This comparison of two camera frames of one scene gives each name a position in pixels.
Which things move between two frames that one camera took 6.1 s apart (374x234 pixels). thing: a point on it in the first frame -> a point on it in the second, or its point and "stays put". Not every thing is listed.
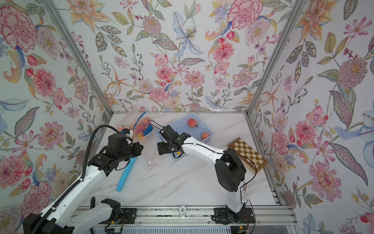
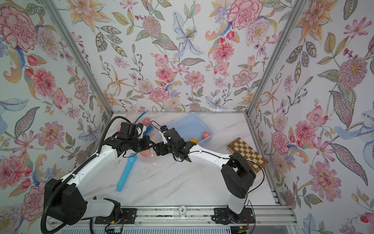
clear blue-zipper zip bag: (143, 126) stays put
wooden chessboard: (252, 160) stays put
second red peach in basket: (204, 135) stays put
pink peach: (192, 123) -> (145, 153)
